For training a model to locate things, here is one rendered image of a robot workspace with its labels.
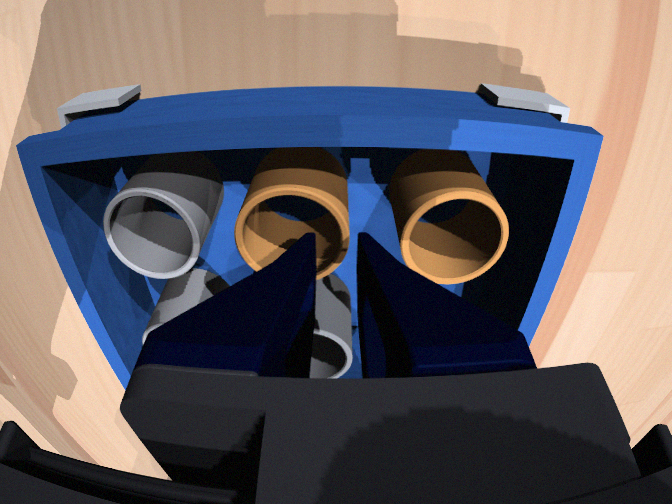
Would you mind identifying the blue crate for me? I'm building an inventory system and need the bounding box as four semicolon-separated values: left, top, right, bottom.
16;86;604;390

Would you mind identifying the bronze bushing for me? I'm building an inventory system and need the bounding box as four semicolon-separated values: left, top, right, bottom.
389;149;509;284
234;147;350;280

